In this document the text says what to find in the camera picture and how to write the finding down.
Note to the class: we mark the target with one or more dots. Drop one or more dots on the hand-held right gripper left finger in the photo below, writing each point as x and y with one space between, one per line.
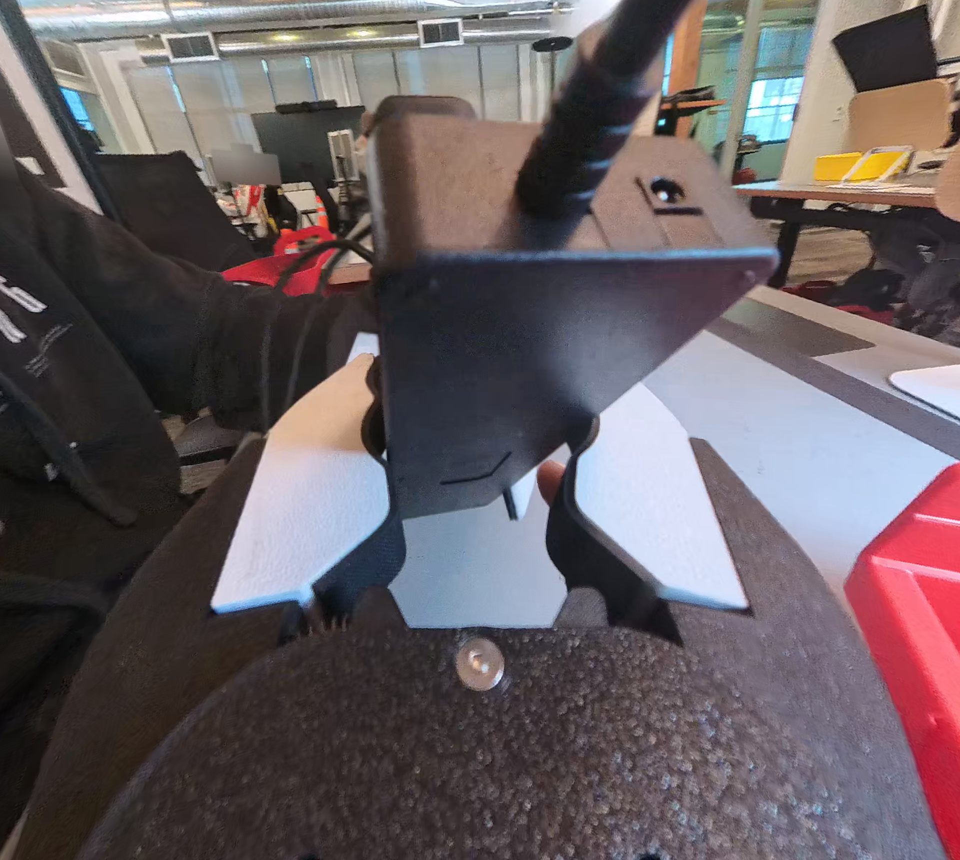
300 500

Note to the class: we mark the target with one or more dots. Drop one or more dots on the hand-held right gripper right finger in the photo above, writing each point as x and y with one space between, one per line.
652 500

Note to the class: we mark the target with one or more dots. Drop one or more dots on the black usb hub box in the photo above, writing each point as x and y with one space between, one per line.
487 365

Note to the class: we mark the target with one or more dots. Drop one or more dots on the red plastic bin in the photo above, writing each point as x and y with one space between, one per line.
915 612

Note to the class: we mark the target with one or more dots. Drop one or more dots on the person's left forearm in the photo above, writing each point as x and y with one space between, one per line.
210 335

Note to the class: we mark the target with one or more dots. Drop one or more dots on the person's right hand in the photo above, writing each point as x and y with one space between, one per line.
551 483

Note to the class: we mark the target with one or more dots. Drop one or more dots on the red plastic crate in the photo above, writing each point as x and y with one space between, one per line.
259 273

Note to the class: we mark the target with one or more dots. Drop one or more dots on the person's black hoodie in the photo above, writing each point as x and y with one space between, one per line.
67 387

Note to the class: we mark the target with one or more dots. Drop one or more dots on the black chair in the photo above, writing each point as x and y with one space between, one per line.
172 207

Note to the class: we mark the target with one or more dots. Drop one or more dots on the black monitor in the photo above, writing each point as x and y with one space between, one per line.
300 140

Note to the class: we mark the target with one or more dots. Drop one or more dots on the wooden table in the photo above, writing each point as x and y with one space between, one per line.
847 194

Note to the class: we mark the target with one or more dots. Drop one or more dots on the yellow box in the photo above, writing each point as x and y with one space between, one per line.
836 168
881 164

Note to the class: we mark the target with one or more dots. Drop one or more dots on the cardboard sheet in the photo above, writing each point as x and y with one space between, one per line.
900 114

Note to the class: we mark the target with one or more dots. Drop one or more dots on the black panel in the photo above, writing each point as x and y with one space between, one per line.
885 50

